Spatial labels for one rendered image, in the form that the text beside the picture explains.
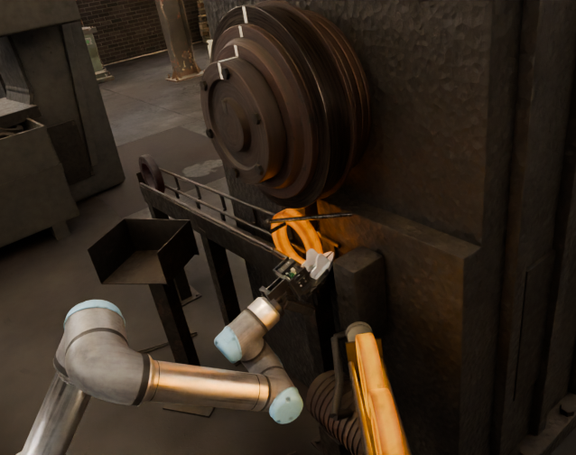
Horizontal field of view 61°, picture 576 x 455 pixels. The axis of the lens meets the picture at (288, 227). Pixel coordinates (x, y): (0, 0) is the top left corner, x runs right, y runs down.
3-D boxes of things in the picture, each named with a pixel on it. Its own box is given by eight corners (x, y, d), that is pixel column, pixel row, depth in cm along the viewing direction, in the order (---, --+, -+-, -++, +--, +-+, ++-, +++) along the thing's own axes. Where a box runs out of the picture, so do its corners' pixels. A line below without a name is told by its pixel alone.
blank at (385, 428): (384, 368, 84) (364, 371, 84) (404, 439, 70) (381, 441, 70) (390, 437, 90) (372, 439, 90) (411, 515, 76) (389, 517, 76)
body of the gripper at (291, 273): (308, 264, 115) (271, 300, 112) (320, 288, 121) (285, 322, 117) (288, 254, 121) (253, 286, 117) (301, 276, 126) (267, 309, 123)
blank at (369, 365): (368, 317, 99) (352, 320, 99) (384, 367, 84) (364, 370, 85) (375, 378, 105) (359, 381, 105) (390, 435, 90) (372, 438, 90)
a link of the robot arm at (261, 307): (273, 336, 116) (254, 320, 122) (286, 322, 117) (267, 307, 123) (259, 317, 111) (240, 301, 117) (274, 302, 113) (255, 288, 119)
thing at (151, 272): (177, 368, 206) (124, 218, 172) (233, 376, 197) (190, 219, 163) (151, 407, 190) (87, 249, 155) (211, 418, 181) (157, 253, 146)
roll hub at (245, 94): (230, 163, 130) (207, 53, 116) (294, 190, 109) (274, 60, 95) (212, 171, 127) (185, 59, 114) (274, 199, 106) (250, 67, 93)
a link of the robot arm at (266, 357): (268, 403, 116) (246, 376, 111) (253, 374, 126) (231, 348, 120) (295, 383, 117) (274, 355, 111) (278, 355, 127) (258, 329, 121)
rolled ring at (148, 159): (149, 159, 206) (156, 156, 208) (134, 153, 221) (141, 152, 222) (162, 199, 214) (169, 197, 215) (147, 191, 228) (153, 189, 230)
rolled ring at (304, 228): (309, 225, 121) (319, 219, 123) (265, 205, 135) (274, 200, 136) (318, 286, 130) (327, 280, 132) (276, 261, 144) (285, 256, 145)
